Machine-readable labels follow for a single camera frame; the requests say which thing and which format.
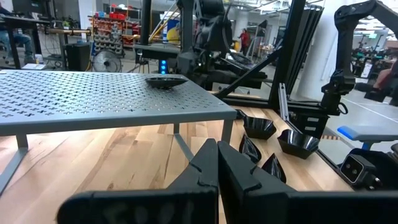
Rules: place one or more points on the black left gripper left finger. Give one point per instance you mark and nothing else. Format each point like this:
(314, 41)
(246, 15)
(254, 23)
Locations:
(186, 202)

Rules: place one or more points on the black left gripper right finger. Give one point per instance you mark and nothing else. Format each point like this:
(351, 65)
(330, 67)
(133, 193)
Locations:
(248, 202)

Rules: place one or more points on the black teardrop plate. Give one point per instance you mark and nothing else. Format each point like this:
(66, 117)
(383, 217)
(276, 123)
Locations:
(249, 149)
(274, 169)

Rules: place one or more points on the black wavy square bowl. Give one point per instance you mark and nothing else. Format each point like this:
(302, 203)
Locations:
(259, 127)
(298, 143)

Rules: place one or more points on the small black square plate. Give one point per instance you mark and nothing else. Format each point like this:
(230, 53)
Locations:
(240, 114)

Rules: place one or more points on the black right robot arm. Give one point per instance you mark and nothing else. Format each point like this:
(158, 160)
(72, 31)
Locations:
(214, 31)

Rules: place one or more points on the black round bowl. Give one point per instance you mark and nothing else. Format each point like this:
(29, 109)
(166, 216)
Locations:
(166, 82)

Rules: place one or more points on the blue lit device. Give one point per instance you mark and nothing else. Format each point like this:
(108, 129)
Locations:
(163, 67)

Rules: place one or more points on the grey blue padded bench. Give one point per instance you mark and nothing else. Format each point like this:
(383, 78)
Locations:
(373, 133)

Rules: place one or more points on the grey perforated metal shelf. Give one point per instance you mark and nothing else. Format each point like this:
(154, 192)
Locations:
(93, 93)

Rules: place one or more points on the grey platform with pole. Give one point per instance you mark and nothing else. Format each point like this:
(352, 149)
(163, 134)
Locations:
(155, 49)

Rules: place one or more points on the grey floor fan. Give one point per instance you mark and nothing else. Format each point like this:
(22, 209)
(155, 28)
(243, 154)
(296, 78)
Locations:
(107, 61)

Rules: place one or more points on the person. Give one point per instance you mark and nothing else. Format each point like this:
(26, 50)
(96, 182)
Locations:
(21, 39)
(245, 39)
(385, 79)

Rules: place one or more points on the blue yellow sign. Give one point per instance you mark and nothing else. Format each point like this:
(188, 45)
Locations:
(172, 34)

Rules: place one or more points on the black computer tower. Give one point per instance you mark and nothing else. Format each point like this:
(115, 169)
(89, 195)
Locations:
(77, 56)

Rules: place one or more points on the parts bin rack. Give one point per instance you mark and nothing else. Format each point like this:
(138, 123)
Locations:
(107, 37)

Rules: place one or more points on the white box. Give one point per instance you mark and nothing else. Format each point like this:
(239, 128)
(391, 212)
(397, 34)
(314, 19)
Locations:
(32, 66)

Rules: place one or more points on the brown tube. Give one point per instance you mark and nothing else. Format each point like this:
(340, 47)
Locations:
(68, 31)

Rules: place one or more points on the black desk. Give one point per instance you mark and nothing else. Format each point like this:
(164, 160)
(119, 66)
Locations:
(14, 49)

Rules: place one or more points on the silver aluminium bracket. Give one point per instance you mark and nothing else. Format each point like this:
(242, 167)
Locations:
(283, 99)

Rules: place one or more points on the small black depth camera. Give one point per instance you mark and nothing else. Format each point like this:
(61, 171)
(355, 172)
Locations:
(353, 168)

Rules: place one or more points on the black camera module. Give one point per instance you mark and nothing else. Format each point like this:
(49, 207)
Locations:
(385, 168)

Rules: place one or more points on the black aluminium rig frame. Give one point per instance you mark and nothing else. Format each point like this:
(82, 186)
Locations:
(289, 46)

